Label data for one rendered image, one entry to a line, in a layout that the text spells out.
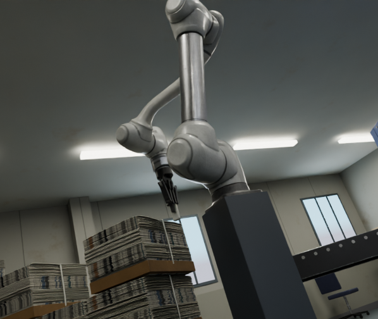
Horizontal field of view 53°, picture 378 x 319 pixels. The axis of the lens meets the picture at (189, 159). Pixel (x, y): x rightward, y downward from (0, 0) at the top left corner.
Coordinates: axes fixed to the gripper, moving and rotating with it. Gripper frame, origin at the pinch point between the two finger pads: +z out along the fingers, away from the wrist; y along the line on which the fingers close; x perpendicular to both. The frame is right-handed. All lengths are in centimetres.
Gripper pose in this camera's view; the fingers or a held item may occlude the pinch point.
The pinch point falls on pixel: (175, 212)
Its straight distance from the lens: 162.3
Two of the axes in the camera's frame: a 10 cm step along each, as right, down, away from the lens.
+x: 8.4, -4.2, -3.4
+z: 2.7, 8.8, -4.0
